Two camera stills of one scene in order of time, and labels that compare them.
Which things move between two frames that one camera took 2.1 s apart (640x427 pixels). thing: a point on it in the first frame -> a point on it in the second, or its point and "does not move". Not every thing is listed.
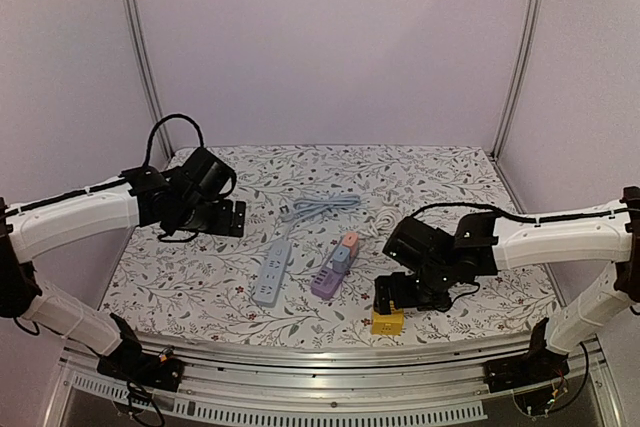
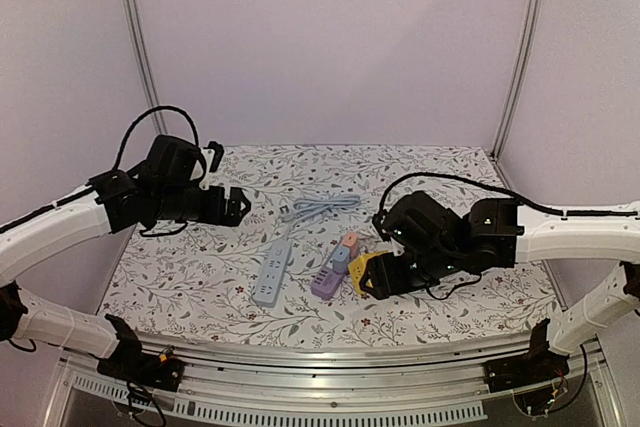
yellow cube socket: [391, 324] -> [357, 266]
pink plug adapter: [351, 239] does not move
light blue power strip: [272, 273] does not move
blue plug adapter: [341, 258] does not move
